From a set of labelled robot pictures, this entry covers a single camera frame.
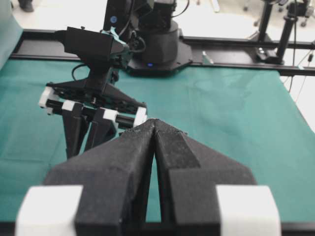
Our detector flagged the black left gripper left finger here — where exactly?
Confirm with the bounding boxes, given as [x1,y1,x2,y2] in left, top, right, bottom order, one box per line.
[43,119,155,236]

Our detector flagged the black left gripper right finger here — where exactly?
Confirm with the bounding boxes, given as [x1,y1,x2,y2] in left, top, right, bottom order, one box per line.
[153,119,257,236]

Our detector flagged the right gripper rail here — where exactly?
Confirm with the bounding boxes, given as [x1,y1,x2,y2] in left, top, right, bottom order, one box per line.
[38,79,148,158]

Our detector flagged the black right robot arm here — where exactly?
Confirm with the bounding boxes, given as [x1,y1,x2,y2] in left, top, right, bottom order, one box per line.
[39,0,192,158]

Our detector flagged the green table cloth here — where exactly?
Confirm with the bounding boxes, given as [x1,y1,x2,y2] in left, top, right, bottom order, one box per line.
[0,0,315,223]

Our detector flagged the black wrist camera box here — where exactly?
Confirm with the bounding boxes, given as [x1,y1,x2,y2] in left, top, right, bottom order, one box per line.
[54,27,130,92]

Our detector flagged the black aluminium frame rail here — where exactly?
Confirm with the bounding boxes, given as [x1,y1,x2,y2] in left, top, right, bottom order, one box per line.
[10,30,315,76]

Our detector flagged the black camera stand post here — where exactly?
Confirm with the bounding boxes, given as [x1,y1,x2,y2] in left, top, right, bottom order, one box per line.
[249,0,312,64]

